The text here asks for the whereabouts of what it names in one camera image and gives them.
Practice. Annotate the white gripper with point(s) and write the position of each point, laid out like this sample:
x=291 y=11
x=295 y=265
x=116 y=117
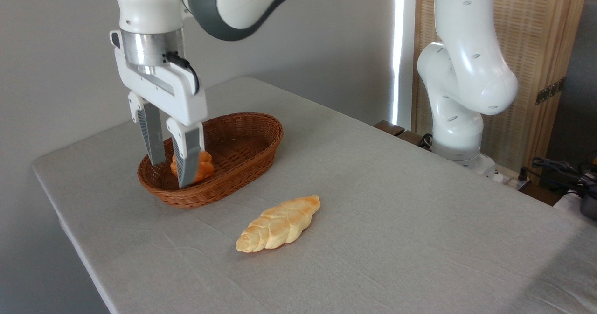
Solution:
x=179 y=97

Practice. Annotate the orange round bread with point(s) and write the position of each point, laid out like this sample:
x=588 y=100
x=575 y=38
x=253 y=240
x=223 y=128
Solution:
x=205 y=167

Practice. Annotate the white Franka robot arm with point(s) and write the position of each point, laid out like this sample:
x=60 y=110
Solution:
x=466 y=71

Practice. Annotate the pale braided bread loaf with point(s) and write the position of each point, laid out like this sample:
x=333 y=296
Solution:
x=280 y=223

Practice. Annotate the brown wicker basket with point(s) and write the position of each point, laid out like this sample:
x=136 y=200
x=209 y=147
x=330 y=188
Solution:
x=252 y=139

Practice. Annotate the dark brown wooden block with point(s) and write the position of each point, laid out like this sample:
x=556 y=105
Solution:
x=389 y=128
x=411 y=137

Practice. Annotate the grey tablecloth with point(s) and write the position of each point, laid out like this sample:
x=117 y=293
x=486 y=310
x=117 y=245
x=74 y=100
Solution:
x=396 y=239

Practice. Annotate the wooden folding screen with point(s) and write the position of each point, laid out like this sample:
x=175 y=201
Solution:
x=529 y=43

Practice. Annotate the dark metal screen hinge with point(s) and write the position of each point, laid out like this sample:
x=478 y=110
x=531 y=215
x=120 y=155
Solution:
x=550 y=91

